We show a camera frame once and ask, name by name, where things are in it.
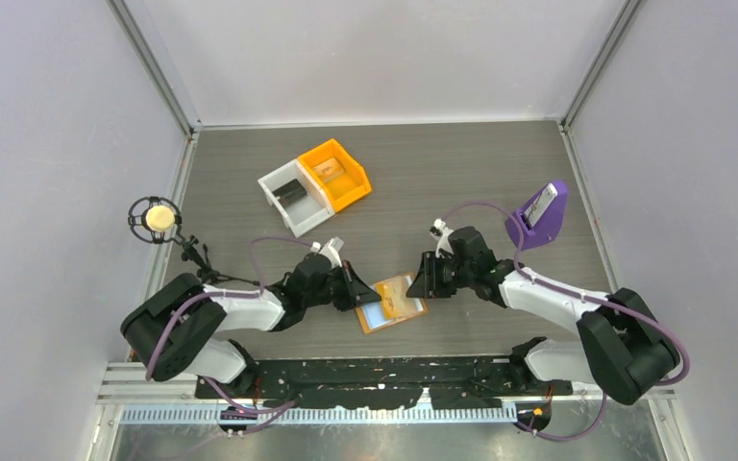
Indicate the orange card holder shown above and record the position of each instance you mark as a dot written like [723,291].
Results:
[370,318]

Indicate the microphone with shock mount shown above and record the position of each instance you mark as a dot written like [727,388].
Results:
[155,220]

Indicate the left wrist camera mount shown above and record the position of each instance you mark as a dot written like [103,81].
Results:
[330,249]

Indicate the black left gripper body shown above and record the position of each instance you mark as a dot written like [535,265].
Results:
[332,290]

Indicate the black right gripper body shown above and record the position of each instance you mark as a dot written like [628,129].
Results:
[453,275]

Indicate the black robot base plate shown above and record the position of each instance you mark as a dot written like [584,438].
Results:
[451,382]

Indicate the white plastic bin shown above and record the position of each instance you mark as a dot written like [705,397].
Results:
[305,215]

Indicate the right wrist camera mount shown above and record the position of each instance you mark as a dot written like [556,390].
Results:
[441,232]

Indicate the black microphone tripod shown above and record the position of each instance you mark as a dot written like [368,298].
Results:
[198,253]

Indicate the orange plastic bin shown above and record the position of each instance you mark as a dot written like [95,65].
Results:
[343,180]

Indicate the gold credit card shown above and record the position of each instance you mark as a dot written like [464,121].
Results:
[395,305]

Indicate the aluminium front rail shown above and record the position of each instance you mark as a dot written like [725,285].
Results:
[421,413]

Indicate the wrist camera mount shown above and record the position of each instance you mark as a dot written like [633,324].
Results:
[330,249]
[441,232]

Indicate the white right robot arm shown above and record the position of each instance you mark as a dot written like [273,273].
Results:
[616,347]

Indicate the tan card stack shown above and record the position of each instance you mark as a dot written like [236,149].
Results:
[328,170]

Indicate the purple metronome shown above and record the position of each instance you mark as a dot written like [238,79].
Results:
[539,220]

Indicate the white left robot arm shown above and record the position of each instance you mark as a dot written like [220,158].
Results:
[175,331]

